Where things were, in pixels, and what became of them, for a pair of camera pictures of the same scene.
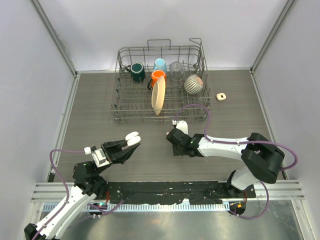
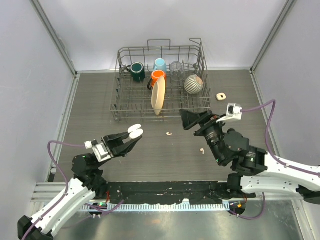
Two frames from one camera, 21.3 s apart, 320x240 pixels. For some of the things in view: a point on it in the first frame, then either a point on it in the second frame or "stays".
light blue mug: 160,65 stays
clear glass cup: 177,72 stays
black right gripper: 177,152 -> 188,118
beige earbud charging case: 221,96 stays
